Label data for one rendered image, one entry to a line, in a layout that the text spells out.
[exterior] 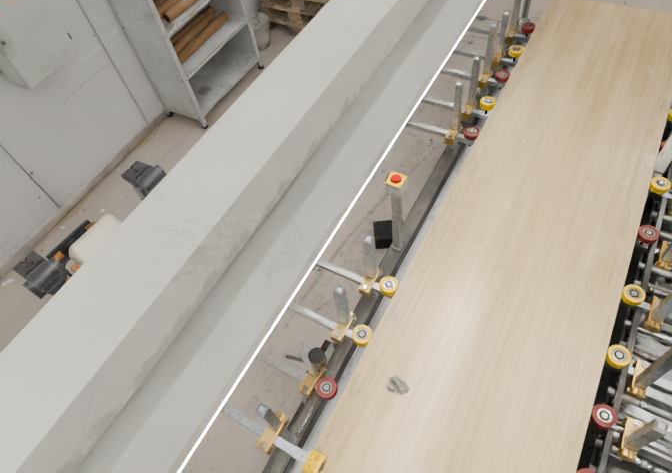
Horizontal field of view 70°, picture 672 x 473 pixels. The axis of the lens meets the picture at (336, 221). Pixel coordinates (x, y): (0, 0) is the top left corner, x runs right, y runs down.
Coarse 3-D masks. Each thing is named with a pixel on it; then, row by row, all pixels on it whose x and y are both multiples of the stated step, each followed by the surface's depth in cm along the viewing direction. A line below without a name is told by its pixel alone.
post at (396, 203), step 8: (392, 200) 208; (400, 200) 208; (392, 208) 212; (400, 208) 213; (392, 216) 217; (400, 216) 217; (392, 224) 222; (400, 224) 222; (392, 232) 228; (400, 232) 227; (400, 240) 233; (392, 248) 238; (400, 248) 237
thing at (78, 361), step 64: (384, 0) 51; (320, 64) 46; (256, 128) 41; (320, 128) 45; (192, 192) 38; (256, 192) 39; (128, 256) 35; (192, 256) 35; (64, 320) 32; (128, 320) 32; (0, 384) 30; (64, 384) 30; (128, 384) 33; (0, 448) 28; (64, 448) 30
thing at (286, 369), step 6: (258, 354) 198; (264, 354) 198; (264, 360) 197; (270, 360) 196; (276, 360) 196; (276, 366) 195; (282, 366) 194; (288, 366) 194; (288, 372) 193; (294, 372) 192; (300, 372) 192; (294, 378) 193; (300, 378) 191
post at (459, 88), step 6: (456, 84) 237; (462, 84) 237; (456, 90) 240; (462, 90) 240; (456, 96) 243; (462, 96) 244; (456, 102) 246; (456, 108) 249; (456, 114) 252; (456, 120) 255; (456, 126) 258; (456, 144) 271
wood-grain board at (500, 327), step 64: (576, 0) 309; (576, 64) 274; (640, 64) 268; (512, 128) 250; (576, 128) 245; (640, 128) 240; (448, 192) 231; (512, 192) 227; (576, 192) 222; (640, 192) 218; (448, 256) 210; (512, 256) 207; (576, 256) 203; (384, 320) 197; (448, 320) 193; (512, 320) 190; (576, 320) 187; (384, 384) 182; (448, 384) 179; (512, 384) 176; (576, 384) 174; (320, 448) 171; (384, 448) 169; (448, 448) 166; (512, 448) 164; (576, 448) 162
